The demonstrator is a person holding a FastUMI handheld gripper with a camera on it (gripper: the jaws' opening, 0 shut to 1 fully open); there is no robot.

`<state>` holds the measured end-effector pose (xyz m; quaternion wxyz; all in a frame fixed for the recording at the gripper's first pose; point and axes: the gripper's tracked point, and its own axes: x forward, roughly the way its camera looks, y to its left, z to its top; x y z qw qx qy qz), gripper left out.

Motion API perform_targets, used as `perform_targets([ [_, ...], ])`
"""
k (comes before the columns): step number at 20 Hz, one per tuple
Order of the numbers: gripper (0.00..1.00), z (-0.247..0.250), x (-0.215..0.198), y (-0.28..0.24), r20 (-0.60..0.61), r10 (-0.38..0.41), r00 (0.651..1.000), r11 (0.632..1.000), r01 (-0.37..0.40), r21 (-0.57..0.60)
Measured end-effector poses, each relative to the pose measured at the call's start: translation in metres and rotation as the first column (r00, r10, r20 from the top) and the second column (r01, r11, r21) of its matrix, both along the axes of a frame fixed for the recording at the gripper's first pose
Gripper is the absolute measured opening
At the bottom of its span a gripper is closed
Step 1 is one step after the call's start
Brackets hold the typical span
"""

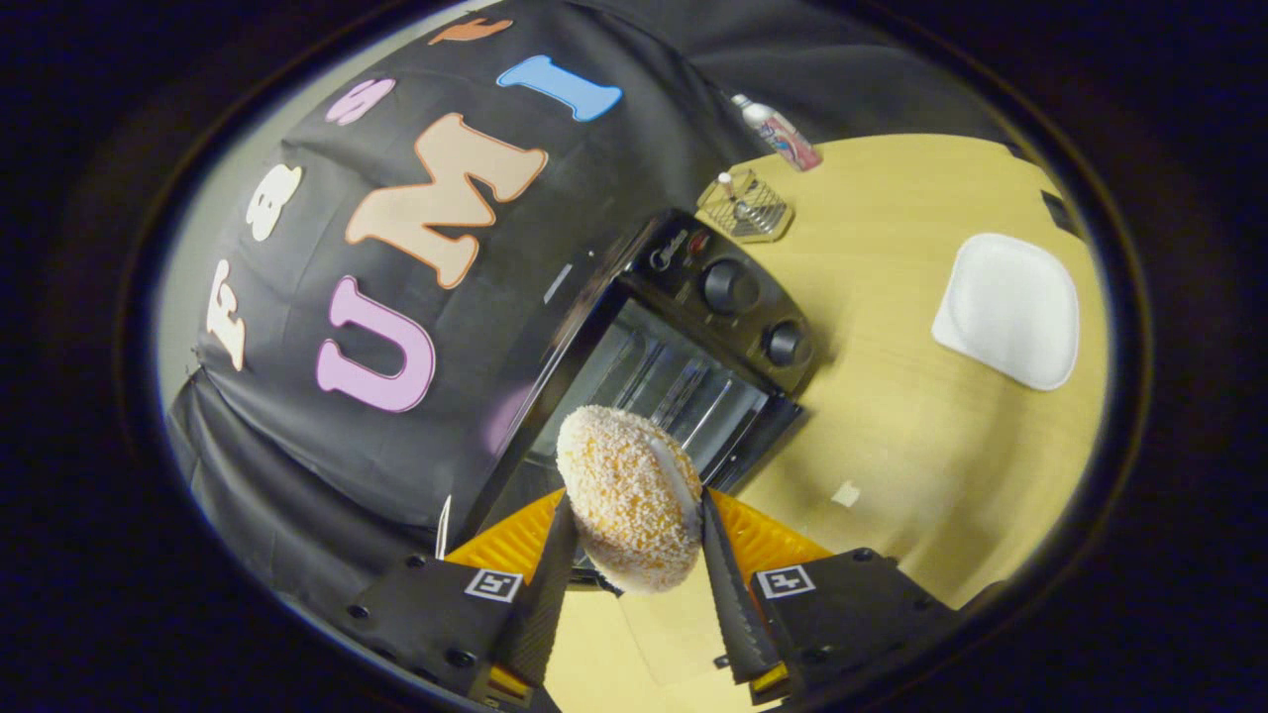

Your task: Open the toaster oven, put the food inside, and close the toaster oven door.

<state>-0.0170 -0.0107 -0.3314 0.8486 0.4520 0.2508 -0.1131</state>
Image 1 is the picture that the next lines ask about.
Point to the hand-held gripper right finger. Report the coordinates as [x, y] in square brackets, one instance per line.
[738, 614]

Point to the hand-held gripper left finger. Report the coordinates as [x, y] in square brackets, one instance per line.
[540, 614]

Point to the breaded round bun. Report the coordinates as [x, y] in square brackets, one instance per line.
[624, 495]

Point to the black toaster oven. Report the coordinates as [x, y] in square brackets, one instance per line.
[693, 257]

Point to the small pale tape piece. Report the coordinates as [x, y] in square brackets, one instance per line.
[845, 493]

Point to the black backdrop cloth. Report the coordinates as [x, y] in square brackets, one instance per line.
[297, 426]

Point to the white square plate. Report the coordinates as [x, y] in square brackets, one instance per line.
[1010, 309]

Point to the small white capped bottle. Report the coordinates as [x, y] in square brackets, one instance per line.
[727, 185]

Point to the white bottle pink label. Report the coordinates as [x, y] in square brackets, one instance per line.
[785, 137]

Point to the black table edge clamp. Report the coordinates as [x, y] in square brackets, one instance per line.
[1018, 149]
[1057, 213]

